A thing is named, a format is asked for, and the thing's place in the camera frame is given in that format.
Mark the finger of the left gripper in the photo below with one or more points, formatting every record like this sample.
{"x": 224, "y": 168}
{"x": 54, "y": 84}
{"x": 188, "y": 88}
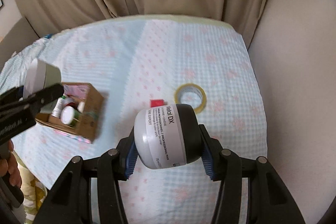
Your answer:
{"x": 37, "y": 100}
{"x": 11, "y": 95}

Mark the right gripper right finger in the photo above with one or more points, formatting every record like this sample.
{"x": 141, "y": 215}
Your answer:
{"x": 269, "y": 200}

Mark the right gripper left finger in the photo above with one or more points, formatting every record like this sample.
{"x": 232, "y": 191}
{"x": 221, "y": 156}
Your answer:
{"x": 69, "y": 200}

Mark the white lid green jar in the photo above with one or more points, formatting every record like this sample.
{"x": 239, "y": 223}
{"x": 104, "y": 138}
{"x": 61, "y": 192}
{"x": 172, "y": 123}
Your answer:
{"x": 40, "y": 75}

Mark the black white cream jar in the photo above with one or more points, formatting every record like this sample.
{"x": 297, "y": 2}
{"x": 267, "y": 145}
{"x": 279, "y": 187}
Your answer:
{"x": 167, "y": 136}

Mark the red small box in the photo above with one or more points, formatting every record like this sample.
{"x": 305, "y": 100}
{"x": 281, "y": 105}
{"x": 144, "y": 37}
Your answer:
{"x": 157, "y": 103}

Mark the yellow tape roll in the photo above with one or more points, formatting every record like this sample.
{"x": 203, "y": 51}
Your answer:
{"x": 193, "y": 95}

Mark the left hand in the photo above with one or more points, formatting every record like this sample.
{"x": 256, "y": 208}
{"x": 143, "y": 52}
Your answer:
{"x": 11, "y": 166}

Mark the white pill bottle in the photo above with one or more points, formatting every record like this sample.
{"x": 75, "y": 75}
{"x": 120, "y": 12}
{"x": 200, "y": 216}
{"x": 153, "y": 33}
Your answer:
{"x": 56, "y": 112}

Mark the floral patterned cloth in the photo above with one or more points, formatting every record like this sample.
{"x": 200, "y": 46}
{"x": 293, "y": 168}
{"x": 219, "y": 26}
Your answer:
{"x": 34, "y": 194}

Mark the white lid jar in box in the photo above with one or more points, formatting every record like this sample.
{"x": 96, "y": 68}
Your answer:
{"x": 67, "y": 115}

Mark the grey headboard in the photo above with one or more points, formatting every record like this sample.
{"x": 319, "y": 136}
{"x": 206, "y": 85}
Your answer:
{"x": 20, "y": 36}

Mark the cardboard box pink pattern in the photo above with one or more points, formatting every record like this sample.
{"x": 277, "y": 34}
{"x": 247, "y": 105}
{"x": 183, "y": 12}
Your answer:
{"x": 84, "y": 125}

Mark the light blue patterned bedsheet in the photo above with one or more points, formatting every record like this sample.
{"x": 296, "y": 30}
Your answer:
{"x": 143, "y": 66}

